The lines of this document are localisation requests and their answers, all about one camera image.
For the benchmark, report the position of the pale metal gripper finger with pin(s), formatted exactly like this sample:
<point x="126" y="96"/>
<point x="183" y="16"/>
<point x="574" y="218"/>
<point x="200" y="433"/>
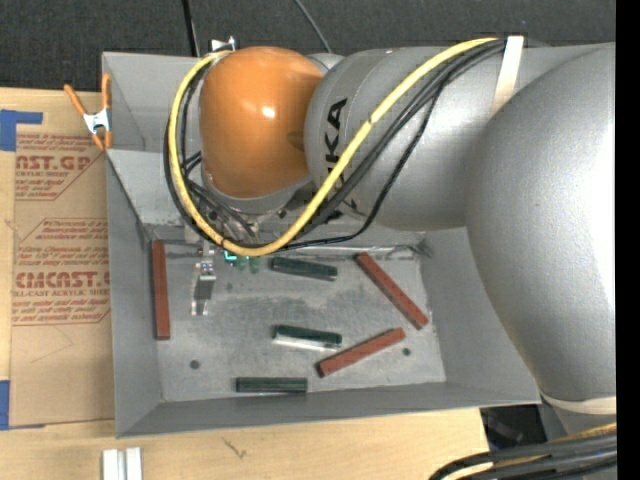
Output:
<point x="201" y="288"/>
<point x="211" y="285"/>

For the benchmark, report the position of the red-brown flat block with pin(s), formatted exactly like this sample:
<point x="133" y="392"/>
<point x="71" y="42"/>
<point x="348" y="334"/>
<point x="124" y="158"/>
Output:
<point x="160" y="290"/>
<point x="392" y="290"/>
<point x="360" y="352"/>

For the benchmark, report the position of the dark green flat block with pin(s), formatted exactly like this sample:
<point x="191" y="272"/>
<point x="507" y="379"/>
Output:
<point x="306" y="335"/>
<point x="303" y="268"/>
<point x="271" y="384"/>

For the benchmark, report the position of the grey metal bin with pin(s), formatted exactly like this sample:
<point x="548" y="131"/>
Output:
<point x="300" y="313"/>

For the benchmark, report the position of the brown cardboard board red print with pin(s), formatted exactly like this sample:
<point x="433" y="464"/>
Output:
<point x="60" y="268"/>

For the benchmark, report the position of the black cylinder on white bracket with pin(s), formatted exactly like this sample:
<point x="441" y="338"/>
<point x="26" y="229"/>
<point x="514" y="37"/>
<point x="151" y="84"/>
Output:
<point x="282" y="213"/>

